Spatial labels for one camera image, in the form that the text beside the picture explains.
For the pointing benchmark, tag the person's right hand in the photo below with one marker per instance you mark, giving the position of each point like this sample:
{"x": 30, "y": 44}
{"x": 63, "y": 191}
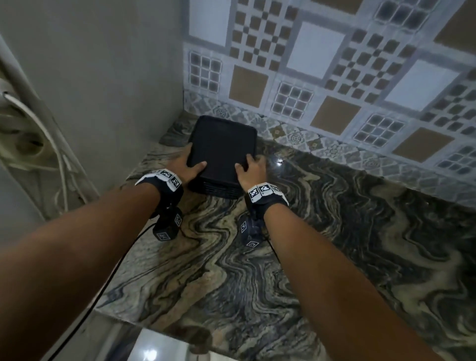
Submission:
{"x": 256, "y": 173}

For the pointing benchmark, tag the person's left hand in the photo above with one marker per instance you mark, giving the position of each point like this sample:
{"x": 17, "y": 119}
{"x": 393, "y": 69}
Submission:
{"x": 181, "y": 165}

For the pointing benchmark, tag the person's right thumb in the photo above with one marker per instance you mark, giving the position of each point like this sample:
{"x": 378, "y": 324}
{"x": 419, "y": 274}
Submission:
{"x": 240, "y": 169}

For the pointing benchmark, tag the person's left thumb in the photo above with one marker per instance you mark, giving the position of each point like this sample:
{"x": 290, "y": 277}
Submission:
{"x": 196, "y": 171}

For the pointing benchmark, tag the black sandwich maker appliance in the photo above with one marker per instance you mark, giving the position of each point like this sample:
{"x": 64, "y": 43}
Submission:
{"x": 223, "y": 148}

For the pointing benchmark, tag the person's right forearm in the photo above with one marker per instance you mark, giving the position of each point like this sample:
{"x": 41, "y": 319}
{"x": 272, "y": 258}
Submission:
{"x": 334, "y": 282}

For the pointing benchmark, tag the person's left forearm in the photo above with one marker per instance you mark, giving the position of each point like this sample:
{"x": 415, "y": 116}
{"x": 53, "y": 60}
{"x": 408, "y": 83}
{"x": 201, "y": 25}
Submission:
{"x": 74, "y": 260}

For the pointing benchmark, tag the left wristband with markers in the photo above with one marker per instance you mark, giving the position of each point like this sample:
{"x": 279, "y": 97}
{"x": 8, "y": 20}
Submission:
{"x": 166, "y": 179}

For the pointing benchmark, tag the wristband with markers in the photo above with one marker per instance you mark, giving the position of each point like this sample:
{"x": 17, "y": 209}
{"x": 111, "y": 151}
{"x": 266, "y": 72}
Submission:
{"x": 264, "y": 195}
{"x": 166, "y": 179}

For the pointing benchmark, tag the right wristband with markers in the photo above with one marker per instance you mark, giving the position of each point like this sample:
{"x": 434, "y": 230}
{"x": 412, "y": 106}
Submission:
{"x": 264, "y": 195}

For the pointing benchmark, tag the white power socket strip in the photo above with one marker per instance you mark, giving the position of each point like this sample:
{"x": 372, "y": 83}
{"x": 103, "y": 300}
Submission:
{"x": 18, "y": 137}

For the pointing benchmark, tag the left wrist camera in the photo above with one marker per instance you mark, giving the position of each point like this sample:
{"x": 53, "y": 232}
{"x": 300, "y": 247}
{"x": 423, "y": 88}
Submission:
{"x": 168, "y": 226}

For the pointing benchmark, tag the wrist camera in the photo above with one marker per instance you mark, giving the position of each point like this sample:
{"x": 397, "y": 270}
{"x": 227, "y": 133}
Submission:
{"x": 168, "y": 226}
{"x": 251, "y": 232}

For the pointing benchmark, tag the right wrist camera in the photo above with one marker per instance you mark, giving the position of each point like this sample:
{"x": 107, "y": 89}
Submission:
{"x": 251, "y": 232}

